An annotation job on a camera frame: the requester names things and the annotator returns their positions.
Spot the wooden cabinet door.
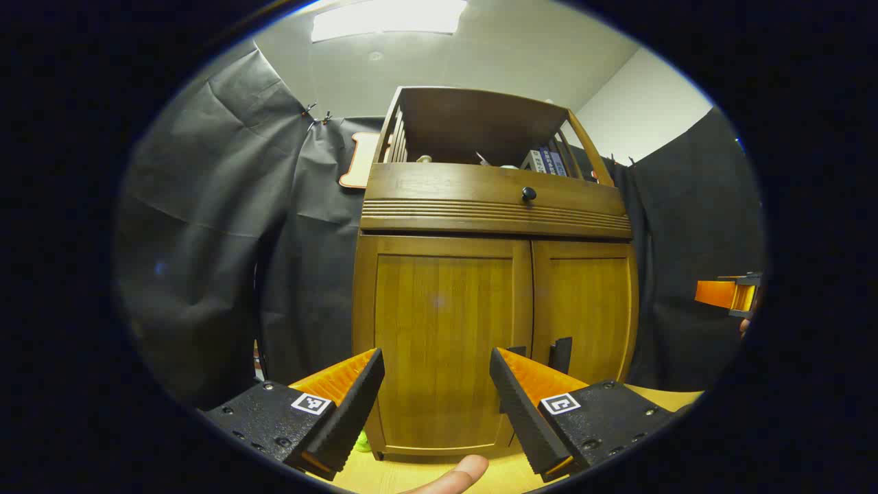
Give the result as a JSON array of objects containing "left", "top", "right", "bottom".
[
  {"left": 353, "top": 233, "right": 534, "bottom": 457},
  {"left": 530, "top": 239, "right": 640, "bottom": 385}
]

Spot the black backdrop cloth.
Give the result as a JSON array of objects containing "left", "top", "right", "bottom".
[{"left": 115, "top": 41, "right": 766, "bottom": 412}]

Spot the wooden double-door shoe cabinet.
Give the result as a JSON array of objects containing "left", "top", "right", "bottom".
[{"left": 352, "top": 86, "right": 640, "bottom": 462}]

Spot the ceiling light panel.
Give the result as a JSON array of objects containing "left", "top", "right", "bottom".
[{"left": 311, "top": 0, "right": 468, "bottom": 43}]

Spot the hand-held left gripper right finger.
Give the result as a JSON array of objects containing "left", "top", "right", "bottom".
[{"left": 489, "top": 347, "right": 676, "bottom": 483}]

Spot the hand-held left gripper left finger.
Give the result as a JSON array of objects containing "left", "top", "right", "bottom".
[{"left": 204, "top": 348, "right": 385, "bottom": 481}]

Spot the wooden cabinet drawer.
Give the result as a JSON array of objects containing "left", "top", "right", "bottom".
[{"left": 364, "top": 163, "right": 628, "bottom": 217}]

